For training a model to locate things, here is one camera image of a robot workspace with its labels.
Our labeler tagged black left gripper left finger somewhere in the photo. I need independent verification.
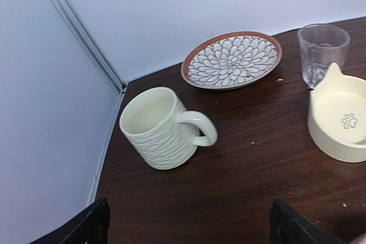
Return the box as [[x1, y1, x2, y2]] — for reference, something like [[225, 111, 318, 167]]
[[31, 198, 110, 244]]

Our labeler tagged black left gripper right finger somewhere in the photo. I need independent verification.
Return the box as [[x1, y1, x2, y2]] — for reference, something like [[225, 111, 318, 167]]
[[269, 198, 344, 244]]

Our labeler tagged white mug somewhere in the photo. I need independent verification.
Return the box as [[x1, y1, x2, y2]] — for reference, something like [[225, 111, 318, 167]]
[[119, 87, 218, 170]]

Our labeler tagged cream cat-shaped bowl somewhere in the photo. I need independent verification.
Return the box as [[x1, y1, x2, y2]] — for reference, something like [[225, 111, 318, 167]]
[[308, 63, 365, 163]]

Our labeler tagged patterned ceramic plate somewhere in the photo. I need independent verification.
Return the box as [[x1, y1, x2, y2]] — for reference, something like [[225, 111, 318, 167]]
[[181, 31, 283, 90]]

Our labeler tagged clear drinking glass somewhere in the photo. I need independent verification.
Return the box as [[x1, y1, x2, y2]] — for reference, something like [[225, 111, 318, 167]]
[[297, 23, 351, 89]]

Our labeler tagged left aluminium frame post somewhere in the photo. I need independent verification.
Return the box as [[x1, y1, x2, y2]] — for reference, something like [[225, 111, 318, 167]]
[[50, 0, 128, 94]]

